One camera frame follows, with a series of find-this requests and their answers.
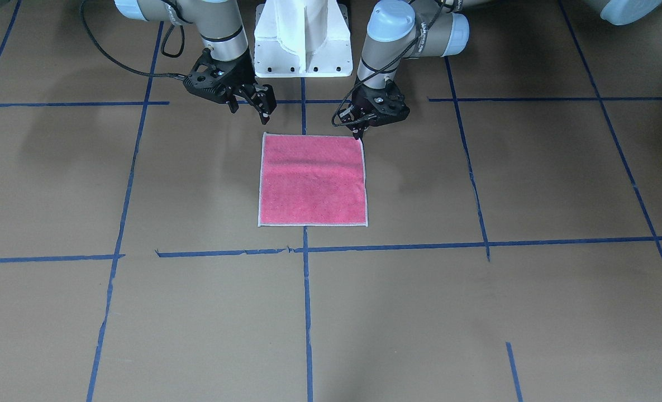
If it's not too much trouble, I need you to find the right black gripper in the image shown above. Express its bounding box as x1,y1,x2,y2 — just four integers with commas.
183,49,277,125

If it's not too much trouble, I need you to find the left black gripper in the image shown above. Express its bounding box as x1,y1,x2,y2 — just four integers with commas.
350,82,410,140

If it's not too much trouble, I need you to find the pink towel with white edge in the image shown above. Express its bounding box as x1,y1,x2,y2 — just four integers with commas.
258,132,369,227

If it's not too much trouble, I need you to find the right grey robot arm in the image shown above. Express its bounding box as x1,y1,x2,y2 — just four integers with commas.
115,1,277,125

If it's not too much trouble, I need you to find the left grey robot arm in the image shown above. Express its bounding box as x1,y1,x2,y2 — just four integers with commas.
331,1,662,140

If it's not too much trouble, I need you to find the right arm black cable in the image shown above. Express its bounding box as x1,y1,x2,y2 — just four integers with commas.
79,0,197,82

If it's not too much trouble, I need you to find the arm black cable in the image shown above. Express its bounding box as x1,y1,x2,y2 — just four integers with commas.
332,0,449,128
79,0,197,82

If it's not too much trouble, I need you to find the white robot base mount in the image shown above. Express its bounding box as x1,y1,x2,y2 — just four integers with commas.
253,1,354,78

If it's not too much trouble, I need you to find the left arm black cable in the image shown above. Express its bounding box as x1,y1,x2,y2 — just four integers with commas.
332,0,449,128

